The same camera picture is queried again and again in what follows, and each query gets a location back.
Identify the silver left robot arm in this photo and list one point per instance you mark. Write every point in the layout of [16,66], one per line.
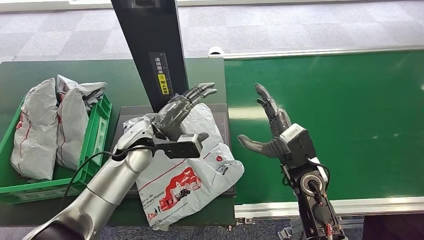
[109,185]

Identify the wide aluminium conveyor rail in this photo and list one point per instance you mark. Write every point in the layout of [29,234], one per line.
[381,205]

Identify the white mailer bag red print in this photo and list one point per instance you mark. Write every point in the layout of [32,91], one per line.
[185,185]

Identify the black scanner base plate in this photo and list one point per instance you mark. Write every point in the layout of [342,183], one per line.
[223,129]

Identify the crumpled grey-white mailer bag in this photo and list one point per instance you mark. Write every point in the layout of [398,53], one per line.
[89,91]

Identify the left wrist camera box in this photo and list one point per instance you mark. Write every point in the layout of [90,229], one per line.
[185,147]

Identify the narrow grey-white mailer bag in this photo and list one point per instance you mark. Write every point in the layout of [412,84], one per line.
[71,132]

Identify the black and yellow column label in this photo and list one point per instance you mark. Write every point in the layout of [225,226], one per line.
[162,82]

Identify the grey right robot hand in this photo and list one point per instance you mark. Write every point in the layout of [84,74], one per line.
[280,122]

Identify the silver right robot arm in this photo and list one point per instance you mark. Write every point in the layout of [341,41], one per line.
[314,205]

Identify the large grey-white mailer bag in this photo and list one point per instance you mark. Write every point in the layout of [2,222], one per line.
[36,132]

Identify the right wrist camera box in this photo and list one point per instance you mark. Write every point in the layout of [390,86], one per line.
[299,142]

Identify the metal bracket under conveyor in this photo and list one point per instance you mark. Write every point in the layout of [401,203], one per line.
[290,232]

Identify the green conveyor belt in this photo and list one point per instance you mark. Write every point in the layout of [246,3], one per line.
[364,116]

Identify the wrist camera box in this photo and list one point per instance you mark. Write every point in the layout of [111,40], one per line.
[185,147]
[299,142]

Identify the black scanner column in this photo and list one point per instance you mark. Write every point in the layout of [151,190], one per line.
[149,33]

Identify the thin aluminium conveyor rail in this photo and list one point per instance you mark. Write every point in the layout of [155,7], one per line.
[314,52]

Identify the white conveyor end cap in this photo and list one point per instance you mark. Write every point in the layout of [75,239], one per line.
[215,50]

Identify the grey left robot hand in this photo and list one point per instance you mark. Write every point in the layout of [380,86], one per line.
[172,114]

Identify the green plastic crate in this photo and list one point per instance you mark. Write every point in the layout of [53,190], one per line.
[92,155]

